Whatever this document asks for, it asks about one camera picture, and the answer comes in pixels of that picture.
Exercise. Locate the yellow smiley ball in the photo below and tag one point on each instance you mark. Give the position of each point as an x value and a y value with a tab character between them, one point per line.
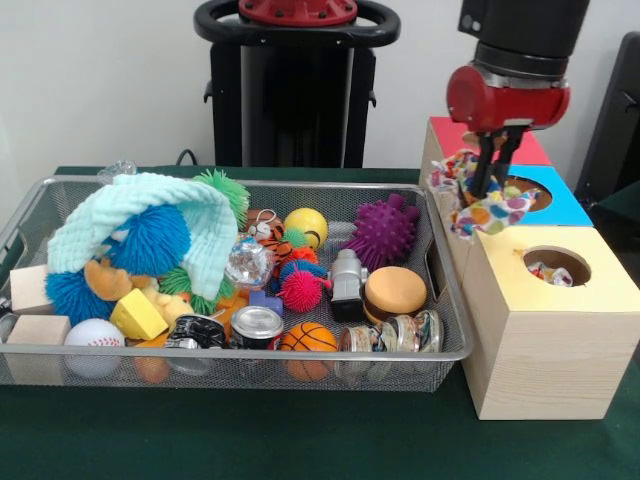
306	225

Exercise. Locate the purple spiky ball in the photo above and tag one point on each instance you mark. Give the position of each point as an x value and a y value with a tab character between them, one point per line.
385	232

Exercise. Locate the pink spiky rubber ball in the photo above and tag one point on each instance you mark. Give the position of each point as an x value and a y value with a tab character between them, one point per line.
300	292

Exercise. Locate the dark green table cloth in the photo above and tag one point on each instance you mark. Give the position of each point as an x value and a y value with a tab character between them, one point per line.
250	440
625	215

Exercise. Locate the black upright panel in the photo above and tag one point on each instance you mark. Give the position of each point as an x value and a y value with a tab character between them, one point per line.
615	125

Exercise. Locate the colourful polka-dot cloth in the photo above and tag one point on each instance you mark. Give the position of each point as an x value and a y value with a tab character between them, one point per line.
480	215

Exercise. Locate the toy hamburger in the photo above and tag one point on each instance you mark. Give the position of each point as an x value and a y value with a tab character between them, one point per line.
395	292

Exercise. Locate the shallow silver mesh bin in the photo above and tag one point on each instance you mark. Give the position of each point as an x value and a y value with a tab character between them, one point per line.
410	375

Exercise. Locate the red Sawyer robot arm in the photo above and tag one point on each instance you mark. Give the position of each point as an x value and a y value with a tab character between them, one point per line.
525	30

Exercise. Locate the small colourful patterned cloth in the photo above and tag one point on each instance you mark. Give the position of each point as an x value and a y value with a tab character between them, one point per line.
550	274

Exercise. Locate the mint green waffle cloth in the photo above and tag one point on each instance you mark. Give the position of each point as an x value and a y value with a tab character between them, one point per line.
150	192

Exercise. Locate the wooden box three holes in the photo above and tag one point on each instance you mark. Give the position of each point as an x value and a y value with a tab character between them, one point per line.
550	360

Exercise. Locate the small orange basketball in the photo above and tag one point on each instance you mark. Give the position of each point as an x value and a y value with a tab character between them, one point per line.
309	340

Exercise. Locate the blue koosh ball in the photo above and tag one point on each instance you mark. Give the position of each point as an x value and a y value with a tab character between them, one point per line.
150	235

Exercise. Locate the silver drink can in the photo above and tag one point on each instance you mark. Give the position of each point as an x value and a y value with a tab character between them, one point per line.
256	325

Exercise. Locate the white baseball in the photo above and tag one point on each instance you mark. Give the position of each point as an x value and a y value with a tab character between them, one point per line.
94	340

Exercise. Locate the grey toy robot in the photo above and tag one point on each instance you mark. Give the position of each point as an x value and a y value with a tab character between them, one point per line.
347	285

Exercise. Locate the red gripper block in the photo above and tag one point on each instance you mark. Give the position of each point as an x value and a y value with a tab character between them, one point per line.
510	107

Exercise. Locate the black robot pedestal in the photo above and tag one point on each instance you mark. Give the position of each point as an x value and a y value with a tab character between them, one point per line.
300	100

